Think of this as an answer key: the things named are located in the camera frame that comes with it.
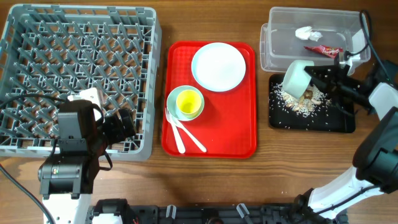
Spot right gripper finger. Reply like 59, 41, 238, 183
304, 65, 350, 82
310, 78, 338, 98

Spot red snack wrapper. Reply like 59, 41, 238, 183
304, 45, 343, 58

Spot rice and food scraps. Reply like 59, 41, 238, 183
269, 82, 331, 131

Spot green bowl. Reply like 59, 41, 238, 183
282, 60, 314, 99

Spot white napkin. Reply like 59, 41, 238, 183
295, 26, 323, 42

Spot yellow plastic cup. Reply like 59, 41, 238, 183
176, 90, 202, 118

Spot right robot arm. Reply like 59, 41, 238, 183
289, 60, 397, 223

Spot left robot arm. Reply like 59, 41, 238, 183
38, 100, 136, 223

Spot black waste tray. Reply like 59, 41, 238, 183
268, 74, 356, 133

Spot grey dishwasher rack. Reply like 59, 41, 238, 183
1, 4, 162, 161

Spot clear plastic bin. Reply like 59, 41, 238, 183
259, 7, 366, 73

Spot light blue bowl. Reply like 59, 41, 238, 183
167, 85, 205, 121

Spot white plastic spoon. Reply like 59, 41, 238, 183
172, 117, 207, 152

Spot white plastic fork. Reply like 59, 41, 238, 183
165, 109, 185, 154

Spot red serving tray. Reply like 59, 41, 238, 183
165, 40, 257, 159

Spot light blue plate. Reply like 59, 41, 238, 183
191, 42, 246, 92

